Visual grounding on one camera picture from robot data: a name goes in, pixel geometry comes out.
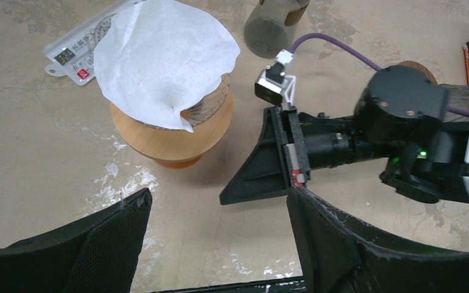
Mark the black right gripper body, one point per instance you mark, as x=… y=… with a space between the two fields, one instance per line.
x=396 y=117

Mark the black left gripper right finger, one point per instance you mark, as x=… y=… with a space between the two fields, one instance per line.
x=341 y=253

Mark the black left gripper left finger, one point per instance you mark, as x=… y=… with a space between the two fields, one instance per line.
x=97 y=253

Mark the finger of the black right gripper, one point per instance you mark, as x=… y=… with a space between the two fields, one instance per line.
x=264 y=174

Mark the orange glass carafe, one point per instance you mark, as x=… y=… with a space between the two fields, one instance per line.
x=177 y=164

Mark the clear ribbed glass dripper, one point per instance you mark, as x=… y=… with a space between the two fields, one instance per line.
x=208 y=105

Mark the grey glass carafe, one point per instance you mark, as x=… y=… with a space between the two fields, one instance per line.
x=272 y=25

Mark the white paper coffee filter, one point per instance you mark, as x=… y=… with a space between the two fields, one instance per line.
x=159 y=58

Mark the clear plastic filter packet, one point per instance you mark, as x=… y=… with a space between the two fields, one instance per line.
x=72 y=54

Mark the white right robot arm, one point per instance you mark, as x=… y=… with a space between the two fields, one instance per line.
x=446 y=170

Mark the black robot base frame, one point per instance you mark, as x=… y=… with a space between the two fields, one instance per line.
x=291 y=284

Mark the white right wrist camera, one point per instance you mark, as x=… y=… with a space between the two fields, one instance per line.
x=274 y=85

